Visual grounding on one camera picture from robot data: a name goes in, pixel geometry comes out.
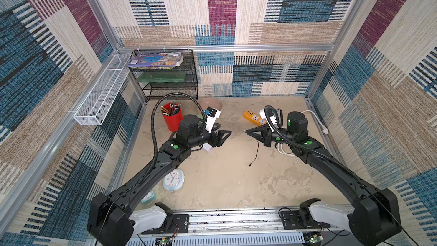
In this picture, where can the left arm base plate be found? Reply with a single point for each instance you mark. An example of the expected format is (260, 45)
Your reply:
(173, 223)

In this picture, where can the colourful magazine on shelf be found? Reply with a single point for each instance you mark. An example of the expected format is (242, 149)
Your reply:
(156, 61)

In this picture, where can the aluminium front rail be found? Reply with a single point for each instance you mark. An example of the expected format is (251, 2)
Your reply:
(237, 220)

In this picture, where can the pens and pencils bundle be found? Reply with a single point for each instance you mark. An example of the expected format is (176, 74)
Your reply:
(170, 109)

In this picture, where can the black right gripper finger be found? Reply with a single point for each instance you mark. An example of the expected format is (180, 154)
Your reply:
(256, 135)
(257, 129)

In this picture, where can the pink bowl with panda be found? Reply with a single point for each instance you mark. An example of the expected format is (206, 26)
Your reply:
(207, 102)

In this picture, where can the round light blue clock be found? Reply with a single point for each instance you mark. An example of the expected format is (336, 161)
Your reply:
(174, 180)

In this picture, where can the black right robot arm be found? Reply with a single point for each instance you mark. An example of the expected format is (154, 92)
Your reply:
(374, 214)

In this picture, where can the black wire mesh shelf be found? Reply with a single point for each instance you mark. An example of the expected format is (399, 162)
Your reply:
(154, 91)

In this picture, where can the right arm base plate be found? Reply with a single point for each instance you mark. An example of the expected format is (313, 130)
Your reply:
(297, 220)

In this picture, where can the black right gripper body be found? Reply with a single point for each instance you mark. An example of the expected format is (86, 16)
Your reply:
(265, 135)

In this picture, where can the orange power strip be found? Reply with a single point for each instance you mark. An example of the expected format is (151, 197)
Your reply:
(253, 118)

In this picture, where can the white wire mesh basket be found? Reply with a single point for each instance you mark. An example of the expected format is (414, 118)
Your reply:
(98, 102)

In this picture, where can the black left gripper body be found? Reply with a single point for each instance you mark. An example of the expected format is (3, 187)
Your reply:
(212, 142)

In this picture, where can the green folder in shelf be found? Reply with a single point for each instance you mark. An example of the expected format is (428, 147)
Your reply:
(162, 77)

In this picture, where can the small green square clock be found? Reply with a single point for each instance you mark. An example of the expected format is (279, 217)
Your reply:
(149, 197)

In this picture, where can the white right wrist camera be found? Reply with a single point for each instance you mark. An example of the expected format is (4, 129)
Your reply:
(276, 118)

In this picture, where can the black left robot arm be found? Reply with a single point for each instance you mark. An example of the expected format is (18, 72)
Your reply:
(109, 219)

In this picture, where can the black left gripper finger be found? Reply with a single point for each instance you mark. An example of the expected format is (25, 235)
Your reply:
(223, 136)
(215, 127)

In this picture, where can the red pen holder cup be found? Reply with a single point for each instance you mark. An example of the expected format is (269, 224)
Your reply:
(173, 121)

